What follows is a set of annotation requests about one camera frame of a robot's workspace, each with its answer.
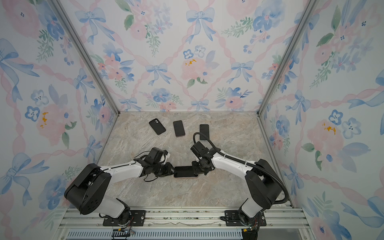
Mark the aluminium rail frame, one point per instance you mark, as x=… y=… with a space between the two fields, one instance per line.
x=202 y=223

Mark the left corner aluminium post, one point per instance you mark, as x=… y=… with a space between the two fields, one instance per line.
x=64 y=19

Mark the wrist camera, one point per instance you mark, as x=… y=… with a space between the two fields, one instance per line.
x=199 y=150
x=157 y=156

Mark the black phone case with camera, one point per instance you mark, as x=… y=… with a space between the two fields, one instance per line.
x=157 y=126

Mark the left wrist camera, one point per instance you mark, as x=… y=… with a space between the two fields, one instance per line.
x=157 y=156

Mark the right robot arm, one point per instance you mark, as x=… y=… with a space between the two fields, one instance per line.
x=265 y=186

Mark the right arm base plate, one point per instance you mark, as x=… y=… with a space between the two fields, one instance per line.
x=232 y=219

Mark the right corner aluminium post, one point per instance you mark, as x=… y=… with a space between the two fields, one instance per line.
x=291 y=47

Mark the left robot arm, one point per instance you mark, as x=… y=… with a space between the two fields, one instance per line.
x=87 y=193

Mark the phone with pink edge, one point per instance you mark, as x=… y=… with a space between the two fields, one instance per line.
x=179 y=128

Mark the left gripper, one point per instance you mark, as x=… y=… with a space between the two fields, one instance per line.
x=169 y=171

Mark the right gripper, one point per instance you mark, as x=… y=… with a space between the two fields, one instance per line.
x=197 y=171

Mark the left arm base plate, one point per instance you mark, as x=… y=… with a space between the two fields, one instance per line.
x=133 y=218

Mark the blue phone black screen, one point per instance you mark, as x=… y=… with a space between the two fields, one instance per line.
x=205 y=131

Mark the pink phone case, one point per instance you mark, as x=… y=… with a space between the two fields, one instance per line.
x=186 y=177

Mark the corner aluminium post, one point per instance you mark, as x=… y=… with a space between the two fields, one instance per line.
x=64 y=19
x=291 y=47

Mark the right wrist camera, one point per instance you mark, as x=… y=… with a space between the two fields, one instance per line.
x=199 y=150

